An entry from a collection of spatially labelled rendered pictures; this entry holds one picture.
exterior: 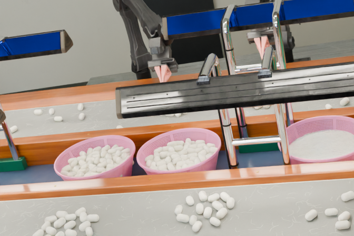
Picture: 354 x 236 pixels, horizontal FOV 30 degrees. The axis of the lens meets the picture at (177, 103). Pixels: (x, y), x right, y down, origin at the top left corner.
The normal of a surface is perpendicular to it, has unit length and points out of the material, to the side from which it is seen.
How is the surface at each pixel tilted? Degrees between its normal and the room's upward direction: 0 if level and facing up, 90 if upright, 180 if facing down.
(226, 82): 58
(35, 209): 0
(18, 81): 90
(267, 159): 0
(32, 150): 90
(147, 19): 30
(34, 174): 0
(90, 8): 90
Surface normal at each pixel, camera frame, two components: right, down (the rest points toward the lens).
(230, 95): -0.27, -0.11
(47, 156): -0.19, 0.44
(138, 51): 0.44, 0.22
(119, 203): -0.20, -0.89
